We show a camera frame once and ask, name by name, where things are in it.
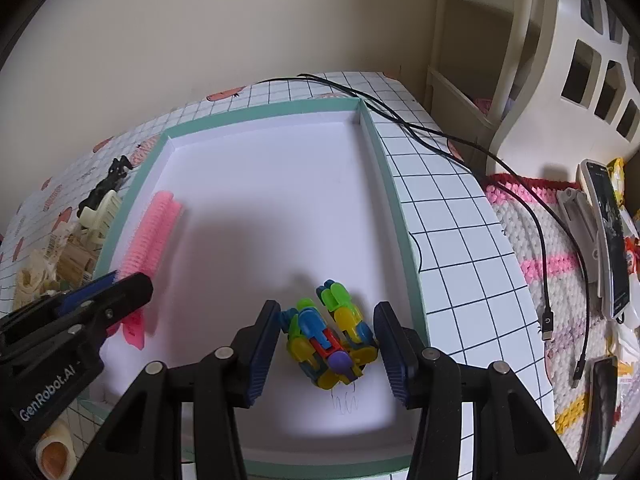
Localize cream hair claw clip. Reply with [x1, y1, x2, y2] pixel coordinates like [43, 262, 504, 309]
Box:
[77, 192, 124, 249]

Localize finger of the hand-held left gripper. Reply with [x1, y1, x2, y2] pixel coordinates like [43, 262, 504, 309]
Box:
[0, 269, 120, 333]
[54, 272, 154, 347]

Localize black hair claw clip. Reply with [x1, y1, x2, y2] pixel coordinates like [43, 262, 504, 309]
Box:
[77, 156, 134, 211]

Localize white tray with green rim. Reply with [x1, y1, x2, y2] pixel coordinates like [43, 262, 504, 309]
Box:
[80, 97, 429, 476]

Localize black charging cable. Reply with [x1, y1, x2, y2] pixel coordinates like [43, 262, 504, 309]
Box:
[252, 74, 556, 342]
[300, 74, 594, 389]

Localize cream shelf unit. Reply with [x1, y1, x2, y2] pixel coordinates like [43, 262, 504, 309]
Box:
[425, 0, 640, 177]

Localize white plastic holder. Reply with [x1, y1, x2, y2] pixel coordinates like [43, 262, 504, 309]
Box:
[556, 187, 602, 286]

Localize beige toy bread roll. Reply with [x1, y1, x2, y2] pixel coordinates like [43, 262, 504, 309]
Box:
[37, 420, 76, 480]

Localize pink items in shelf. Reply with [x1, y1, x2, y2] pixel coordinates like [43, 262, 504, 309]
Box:
[471, 97, 514, 122]

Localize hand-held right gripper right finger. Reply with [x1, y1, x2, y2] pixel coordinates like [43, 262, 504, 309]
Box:
[372, 301, 583, 480]

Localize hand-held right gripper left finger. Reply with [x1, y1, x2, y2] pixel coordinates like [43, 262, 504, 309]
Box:
[70, 300, 282, 480]

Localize yellow snack packet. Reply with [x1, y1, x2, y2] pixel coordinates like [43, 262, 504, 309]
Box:
[607, 157, 629, 209]

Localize pink hair roller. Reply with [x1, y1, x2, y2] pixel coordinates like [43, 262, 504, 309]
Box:
[120, 190, 184, 349]

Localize clear cotton swab box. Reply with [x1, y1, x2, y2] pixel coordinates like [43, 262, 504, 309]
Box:
[12, 222, 76, 308]

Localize red white packet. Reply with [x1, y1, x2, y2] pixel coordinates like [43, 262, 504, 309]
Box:
[623, 236, 640, 281]

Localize colourful plastic toy robot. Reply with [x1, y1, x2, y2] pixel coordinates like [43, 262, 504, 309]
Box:
[281, 280, 379, 391]

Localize pink white crocheted blanket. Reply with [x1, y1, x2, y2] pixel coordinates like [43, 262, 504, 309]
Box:
[482, 172, 640, 476]

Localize white-edged smartphone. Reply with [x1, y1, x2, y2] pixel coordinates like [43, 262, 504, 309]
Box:
[577, 159, 632, 319]

